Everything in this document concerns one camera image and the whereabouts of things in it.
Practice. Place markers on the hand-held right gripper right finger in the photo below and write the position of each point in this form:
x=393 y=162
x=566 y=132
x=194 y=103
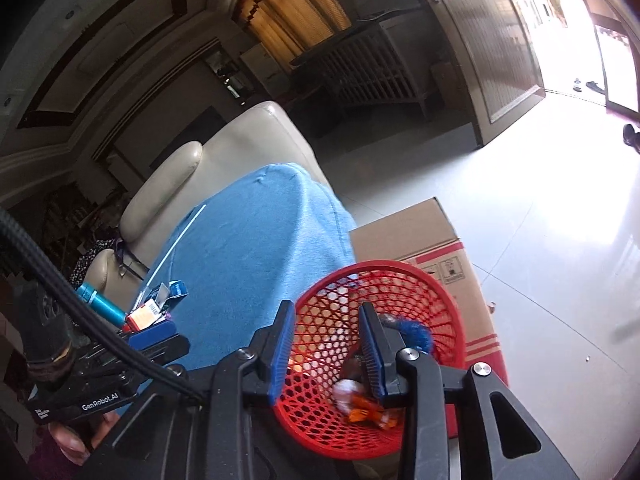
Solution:
x=372 y=360

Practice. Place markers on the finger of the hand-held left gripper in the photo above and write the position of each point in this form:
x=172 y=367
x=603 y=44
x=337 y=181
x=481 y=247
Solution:
x=167 y=351
x=150 y=333

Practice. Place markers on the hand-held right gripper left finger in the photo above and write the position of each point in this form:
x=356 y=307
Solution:
x=281 y=355

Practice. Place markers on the small orange box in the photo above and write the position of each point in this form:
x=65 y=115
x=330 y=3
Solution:
x=142 y=317

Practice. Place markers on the small blue box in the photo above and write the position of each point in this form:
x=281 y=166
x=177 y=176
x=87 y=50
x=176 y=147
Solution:
x=177 y=290

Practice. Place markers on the red plastic mesh basket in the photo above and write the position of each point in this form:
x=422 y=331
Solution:
x=330 y=310

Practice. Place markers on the person's left hand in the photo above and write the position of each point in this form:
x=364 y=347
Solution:
x=70 y=442

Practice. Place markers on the white box with purple edge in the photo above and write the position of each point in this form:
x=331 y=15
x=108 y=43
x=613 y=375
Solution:
x=157 y=297

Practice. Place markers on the white and orange wrapper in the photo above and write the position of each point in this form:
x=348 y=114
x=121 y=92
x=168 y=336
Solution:
x=357 y=402

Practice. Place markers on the blue fuzzy scrap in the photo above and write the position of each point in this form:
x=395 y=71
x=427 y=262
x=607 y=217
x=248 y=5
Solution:
x=416 y=336

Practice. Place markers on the teal tube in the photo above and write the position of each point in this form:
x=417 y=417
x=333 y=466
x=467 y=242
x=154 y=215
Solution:
x=100 y=302

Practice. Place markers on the black eyeglasses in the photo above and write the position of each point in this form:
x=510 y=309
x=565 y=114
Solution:
x=124 y=260

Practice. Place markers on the thin white stick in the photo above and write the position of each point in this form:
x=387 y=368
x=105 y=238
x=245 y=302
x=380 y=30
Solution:
x=172 y=252

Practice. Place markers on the floral cloth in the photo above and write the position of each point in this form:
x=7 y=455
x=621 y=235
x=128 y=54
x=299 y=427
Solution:
x=90 y=260

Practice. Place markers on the blue plush table cloth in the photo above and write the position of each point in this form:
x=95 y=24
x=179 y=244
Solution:
x=250 y=245

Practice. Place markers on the large cardboard box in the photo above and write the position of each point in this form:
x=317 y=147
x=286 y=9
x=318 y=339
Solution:
x=415 y=232

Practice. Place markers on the beige leather sofa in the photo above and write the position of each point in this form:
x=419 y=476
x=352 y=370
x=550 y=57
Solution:
x=240 y=150

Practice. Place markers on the wooden baby crib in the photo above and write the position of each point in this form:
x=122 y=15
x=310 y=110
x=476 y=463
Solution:
x=370 y=70

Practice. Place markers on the brown wooden door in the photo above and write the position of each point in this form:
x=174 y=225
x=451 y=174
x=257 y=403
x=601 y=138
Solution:
x=495 y=60

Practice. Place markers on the dark shoe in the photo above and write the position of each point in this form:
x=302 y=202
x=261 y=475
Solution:
x=631 y=137

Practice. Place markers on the white shoe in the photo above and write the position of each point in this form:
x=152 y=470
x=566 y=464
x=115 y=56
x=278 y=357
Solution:
x=577 y=85

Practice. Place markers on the yellow curtain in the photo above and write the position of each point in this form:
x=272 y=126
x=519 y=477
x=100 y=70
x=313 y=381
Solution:
x=295 y=5

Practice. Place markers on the black shoe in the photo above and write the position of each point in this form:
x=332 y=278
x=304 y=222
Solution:
x=595 y=86

